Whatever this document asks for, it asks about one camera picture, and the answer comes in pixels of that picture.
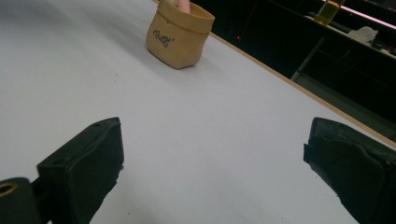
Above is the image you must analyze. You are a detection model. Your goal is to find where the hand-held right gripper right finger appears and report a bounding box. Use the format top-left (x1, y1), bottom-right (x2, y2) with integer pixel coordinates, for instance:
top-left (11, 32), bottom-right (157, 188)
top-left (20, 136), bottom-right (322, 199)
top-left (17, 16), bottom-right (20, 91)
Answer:
top-left (303, 117), bottom-right (396, 224)

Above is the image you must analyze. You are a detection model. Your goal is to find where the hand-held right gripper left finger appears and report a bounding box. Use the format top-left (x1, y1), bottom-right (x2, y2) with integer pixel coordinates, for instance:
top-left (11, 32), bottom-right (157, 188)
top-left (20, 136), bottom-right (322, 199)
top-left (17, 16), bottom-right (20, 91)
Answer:
top-left (36, 117), bottom-right (125, 224)

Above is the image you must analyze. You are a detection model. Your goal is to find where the tan pouch-shaped holder with bear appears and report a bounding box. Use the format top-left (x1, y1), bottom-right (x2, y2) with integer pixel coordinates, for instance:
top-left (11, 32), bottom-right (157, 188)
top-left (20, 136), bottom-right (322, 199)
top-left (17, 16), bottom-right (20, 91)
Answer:
top-left (145, 0), bottom-right (216, 70)

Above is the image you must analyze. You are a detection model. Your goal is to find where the pink hairbrush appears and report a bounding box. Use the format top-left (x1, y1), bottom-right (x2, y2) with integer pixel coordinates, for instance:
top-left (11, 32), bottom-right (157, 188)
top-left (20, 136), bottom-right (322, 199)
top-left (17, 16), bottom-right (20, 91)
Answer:
top-left (177, 0), bottom-right (191, 15)

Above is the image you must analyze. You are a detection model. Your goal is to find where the background desk with metal legs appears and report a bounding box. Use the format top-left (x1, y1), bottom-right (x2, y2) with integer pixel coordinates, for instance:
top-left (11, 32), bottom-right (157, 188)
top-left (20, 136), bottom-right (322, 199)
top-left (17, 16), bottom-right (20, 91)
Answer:
top-left (290, 10), bottom-right (396, 141)

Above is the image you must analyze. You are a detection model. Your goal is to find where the white crumpled cloth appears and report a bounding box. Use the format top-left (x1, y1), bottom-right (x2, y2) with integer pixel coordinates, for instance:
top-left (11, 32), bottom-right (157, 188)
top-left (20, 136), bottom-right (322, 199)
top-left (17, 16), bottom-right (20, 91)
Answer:
top-left (346, 26), bottom-right (379, 45)

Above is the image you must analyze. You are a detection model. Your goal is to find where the glowing pink light strip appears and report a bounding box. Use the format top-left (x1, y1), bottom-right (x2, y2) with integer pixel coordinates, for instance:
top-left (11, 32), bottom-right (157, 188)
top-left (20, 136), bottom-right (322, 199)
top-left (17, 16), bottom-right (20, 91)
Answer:
top-left (321, 0), bottom-right (396, 31)

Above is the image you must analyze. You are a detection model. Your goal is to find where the bottle of yellow liquid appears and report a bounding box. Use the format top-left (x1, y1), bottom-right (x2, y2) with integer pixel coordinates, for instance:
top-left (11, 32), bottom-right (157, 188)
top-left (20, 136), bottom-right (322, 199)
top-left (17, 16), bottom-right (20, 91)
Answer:
top-left (313, 0), bottom-right (346, 26)

